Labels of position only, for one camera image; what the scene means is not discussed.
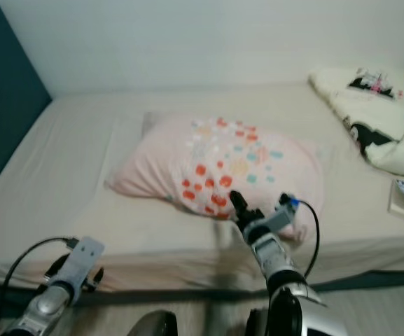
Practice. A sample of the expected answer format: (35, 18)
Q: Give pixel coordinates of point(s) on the pink pillow with coloured dots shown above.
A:
(159, 171)

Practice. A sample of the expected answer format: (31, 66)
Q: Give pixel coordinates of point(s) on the cream cartoon print blanket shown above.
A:
(398, 157)

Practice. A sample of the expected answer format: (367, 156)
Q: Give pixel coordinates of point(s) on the black left robot leg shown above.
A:
(152, 324)

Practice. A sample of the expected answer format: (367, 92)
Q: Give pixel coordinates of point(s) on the blue upholstered headboard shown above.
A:
(5, 105)

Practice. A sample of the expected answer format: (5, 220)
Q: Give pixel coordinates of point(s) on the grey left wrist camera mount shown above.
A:
(86, 255)

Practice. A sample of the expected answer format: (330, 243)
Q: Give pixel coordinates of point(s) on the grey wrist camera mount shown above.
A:
(279, 218)
(86, 255)

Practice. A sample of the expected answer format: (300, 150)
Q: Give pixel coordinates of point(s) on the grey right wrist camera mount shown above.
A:
(279, 218)

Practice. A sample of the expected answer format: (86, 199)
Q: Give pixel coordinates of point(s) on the dark bed frame base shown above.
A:
(370, 280)

